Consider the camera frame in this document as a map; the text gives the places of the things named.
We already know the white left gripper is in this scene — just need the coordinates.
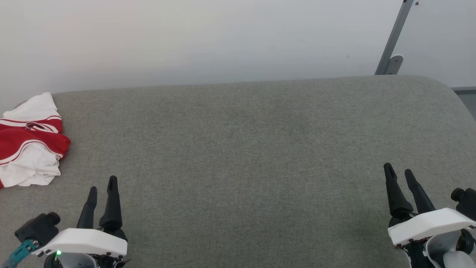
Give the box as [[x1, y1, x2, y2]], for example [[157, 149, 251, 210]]
[[32, 176, 128, 268]]

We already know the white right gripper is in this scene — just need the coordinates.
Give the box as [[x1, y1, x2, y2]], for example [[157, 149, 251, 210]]
[[383, 163, 476, 268]]

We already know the red and white jersey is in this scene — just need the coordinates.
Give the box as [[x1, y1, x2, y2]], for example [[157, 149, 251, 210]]
[[0, 92, 71, 189]]

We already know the grey fabric-covered table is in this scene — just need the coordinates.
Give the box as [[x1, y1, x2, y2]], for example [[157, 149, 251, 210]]
[[0, 74, 476, 268]]

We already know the teal cable connector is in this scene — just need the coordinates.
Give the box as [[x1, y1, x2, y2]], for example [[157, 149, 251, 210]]
[[2, 239, 38, 268]]

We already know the grey metal pole with bracket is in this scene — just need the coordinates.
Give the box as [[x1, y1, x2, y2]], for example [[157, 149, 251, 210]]
[[374, 0, 415, 76]]

